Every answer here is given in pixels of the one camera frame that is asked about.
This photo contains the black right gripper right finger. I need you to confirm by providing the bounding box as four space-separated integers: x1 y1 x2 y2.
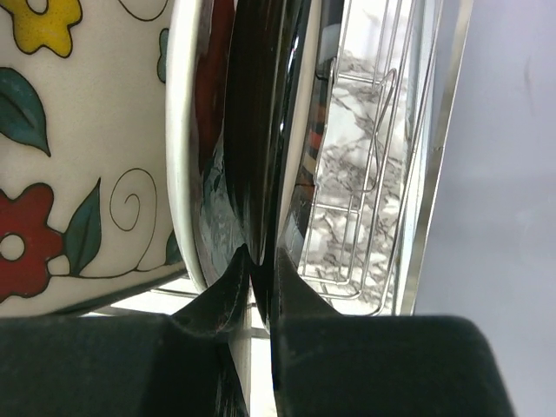
270 250 514 416

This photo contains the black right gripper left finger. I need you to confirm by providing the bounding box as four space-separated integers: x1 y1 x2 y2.
1 248 250 416

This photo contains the teal and red plate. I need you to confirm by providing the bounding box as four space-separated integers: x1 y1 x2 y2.
165 1 243 289

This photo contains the black rimmed striped plate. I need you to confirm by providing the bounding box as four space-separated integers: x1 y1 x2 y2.
223 1 345 326

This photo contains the white floral plate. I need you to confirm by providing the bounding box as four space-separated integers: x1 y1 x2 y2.
1 0 185 317

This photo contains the wire dish rack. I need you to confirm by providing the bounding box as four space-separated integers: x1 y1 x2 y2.
298 1 444 316

